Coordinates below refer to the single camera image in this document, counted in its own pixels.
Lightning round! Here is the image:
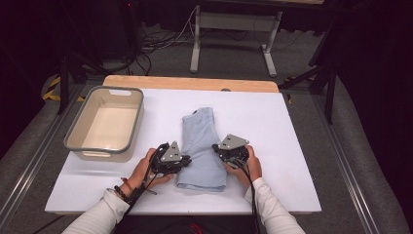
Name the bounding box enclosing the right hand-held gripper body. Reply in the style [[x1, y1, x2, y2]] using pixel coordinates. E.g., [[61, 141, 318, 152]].
[[216, 133, 251, 168]]

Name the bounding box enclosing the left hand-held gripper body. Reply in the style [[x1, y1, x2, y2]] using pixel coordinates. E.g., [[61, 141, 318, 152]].
[[150, 140, 185, 176]]

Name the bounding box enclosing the light blue tank top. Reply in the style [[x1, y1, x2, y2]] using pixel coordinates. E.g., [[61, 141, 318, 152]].
[[175, 106, 228, 193]]

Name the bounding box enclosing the beige basket with grey rim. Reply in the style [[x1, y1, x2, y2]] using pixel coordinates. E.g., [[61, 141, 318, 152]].
[[63, 85, 145, 163]]

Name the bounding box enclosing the person's right hand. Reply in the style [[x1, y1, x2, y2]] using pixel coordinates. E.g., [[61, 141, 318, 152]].
[[223, 144, 263, 188]]

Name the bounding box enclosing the person's left hand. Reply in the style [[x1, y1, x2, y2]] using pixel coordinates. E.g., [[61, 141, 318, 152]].
[[128, 147, 178, 198]]

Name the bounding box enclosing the person's dark lap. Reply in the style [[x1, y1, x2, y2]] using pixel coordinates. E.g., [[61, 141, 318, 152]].
[[113, 214, 261, 234]]

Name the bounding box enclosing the yellow black hazard tape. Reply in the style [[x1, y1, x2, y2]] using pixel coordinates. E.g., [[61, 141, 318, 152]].
[[42, 76, 86, 102], [283, 76, 317, 105]]

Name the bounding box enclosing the black metal stand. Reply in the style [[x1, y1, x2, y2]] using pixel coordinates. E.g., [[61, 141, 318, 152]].
[[279, 16, 339, 125], [56, 0, 144, 115]]

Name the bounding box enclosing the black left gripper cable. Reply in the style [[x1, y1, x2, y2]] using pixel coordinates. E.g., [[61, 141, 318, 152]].
[[122, 142, 170, 218]]

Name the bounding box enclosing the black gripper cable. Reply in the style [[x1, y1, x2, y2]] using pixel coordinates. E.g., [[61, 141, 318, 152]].
[[122, 142, 170, 218], [227, 157, 263, 234]]

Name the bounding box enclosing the red string bracelet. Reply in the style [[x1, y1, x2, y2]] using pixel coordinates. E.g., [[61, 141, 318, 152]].
[[120, 176, 134, 193]]

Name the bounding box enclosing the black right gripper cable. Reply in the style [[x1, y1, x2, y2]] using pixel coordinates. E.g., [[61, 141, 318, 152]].
[[227, 157, 263, 234]]

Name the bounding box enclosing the black bead bracelet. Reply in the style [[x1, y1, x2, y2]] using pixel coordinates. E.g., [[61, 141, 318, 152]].
[[113, 184, 131, 206]]

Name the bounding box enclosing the aluminium floor rail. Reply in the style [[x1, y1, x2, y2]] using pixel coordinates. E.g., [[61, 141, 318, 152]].
[[311, 94, 381, 234], [0, 84, 90, 225]]

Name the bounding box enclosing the bundle of floor cables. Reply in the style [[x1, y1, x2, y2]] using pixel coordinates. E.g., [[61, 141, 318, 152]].
[[130, 6, 200, 76]]

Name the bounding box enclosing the white metal desk frame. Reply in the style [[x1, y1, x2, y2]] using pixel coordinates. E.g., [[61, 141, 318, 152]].
[[189, 4, 283, 78]]

